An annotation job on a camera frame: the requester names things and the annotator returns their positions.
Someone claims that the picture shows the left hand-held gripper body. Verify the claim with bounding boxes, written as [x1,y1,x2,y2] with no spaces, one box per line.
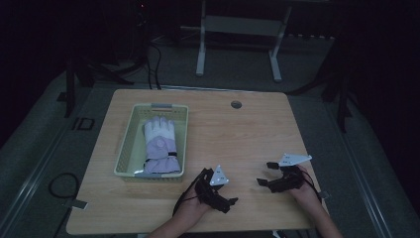
[193,165,233,214]

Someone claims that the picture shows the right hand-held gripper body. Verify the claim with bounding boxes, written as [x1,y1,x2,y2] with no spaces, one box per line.
[269,152,313,194]

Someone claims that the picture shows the purple glove with white back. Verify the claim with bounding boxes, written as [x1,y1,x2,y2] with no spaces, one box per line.
[142,115,183,175]

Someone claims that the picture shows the pale green plastic basket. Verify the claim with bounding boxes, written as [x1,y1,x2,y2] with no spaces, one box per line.
[113,102,190,182]

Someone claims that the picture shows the person's right hand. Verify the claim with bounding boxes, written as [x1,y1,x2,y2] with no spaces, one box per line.
[286,166,324,210]

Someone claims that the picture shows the person's left hand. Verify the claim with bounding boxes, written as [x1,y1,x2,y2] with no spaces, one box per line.
[173,188,213,225]

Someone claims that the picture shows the black stand with splayed legs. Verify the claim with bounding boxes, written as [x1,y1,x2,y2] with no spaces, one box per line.
[290,36,356,134]

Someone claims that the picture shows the grey power strip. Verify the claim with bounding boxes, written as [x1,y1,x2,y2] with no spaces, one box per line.
[286,33,335,43]

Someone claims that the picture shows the small grey floor tag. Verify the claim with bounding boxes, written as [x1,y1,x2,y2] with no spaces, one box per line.
[63,198,89,211]

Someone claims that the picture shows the white metal stand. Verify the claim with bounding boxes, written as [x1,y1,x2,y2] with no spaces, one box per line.
[179,0,293,83]

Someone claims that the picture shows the black tripod stand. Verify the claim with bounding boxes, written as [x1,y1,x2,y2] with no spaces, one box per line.
[63,0,152,119]

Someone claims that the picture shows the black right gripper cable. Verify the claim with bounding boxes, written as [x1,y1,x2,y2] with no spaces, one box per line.
[300,171,324,203]

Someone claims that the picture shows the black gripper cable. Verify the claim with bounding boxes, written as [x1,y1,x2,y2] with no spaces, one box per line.
[300,171,324,203]
[171,168,212,217]

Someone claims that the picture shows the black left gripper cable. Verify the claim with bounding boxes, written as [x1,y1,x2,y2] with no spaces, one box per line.
[171,168,212,217]

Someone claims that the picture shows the black hanging cables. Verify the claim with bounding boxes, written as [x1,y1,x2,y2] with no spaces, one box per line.
[145,41,163,91]

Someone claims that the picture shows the black rectangular floor bracket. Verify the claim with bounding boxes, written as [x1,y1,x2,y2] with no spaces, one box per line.
[71,116,96,131]

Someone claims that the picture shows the black looped floor cable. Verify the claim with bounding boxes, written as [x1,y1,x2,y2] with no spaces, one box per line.
[48,172,80,200]

